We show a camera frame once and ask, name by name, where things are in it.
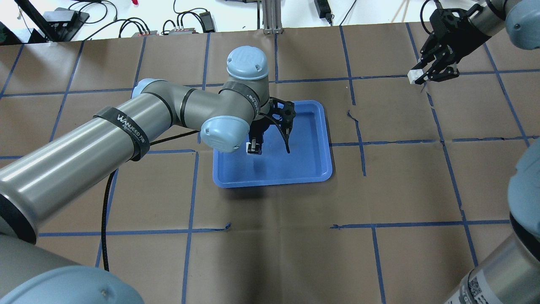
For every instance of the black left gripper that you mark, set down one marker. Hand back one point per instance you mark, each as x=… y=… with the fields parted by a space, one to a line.
x=256 y=130

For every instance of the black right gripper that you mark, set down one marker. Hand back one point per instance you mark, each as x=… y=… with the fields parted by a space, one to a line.
x=465 y=40

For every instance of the white block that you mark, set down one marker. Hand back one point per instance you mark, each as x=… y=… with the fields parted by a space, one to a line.
x=252 y=149
x=416 y=76

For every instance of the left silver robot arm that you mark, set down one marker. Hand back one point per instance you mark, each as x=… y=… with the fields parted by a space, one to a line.
x=38 y=186

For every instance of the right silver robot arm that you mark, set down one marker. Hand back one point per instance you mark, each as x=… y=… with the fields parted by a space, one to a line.
x=510 y=273

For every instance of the blue plastic tray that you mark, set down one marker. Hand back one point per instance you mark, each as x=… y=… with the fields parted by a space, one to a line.
x=309 y=159

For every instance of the black power adapter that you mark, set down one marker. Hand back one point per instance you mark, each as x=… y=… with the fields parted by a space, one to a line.
x=323 y=9

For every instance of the brown paper table cover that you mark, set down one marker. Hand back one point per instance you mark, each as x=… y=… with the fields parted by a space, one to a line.
x=418 y=193

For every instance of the black monitor stand base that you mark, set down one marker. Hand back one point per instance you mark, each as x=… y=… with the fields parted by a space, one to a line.
x=65 y=23

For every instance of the aluminium frame post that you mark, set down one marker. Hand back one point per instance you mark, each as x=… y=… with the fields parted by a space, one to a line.
x=271 y=17

